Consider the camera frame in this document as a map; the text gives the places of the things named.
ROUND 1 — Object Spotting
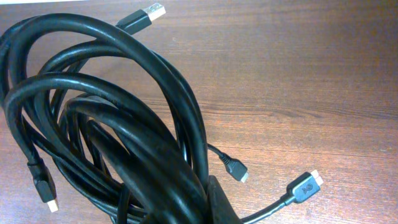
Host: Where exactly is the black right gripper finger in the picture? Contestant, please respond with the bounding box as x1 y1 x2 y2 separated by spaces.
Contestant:
207 175 243 224

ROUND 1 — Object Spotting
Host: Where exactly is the black thin USB cable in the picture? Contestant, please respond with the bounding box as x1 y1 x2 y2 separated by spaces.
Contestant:
206 142 325 224

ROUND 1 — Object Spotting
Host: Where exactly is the black thick USB cable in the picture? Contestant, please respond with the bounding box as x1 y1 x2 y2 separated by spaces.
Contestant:
0 2 209 224

